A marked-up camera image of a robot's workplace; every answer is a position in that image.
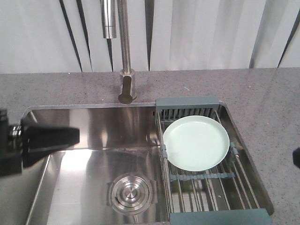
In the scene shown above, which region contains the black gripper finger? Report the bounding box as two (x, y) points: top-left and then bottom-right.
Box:
(292, 147), (300, 169)

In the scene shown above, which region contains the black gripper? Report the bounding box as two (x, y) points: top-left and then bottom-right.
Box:
(0, 108), (80, 176)

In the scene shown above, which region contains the light green round plate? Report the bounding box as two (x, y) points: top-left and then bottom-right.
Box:
(163, 115), (230, 172)

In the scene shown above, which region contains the teal metal dish rack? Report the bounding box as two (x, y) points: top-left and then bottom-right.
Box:
(154, 97), (274, 225)

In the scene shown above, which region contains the stainless steel sink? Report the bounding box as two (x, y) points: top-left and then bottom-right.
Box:
(0, 102), (275, 225)

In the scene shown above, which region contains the white pleated curtain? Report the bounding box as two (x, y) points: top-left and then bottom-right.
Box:
(0, 0), (300, 74)

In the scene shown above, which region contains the stainless steel faucet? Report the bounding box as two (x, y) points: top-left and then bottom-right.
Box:
(100, 0), (137, 105)

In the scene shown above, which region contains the round steel drain cover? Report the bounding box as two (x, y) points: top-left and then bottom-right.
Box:
(106, 172), (158, 216)

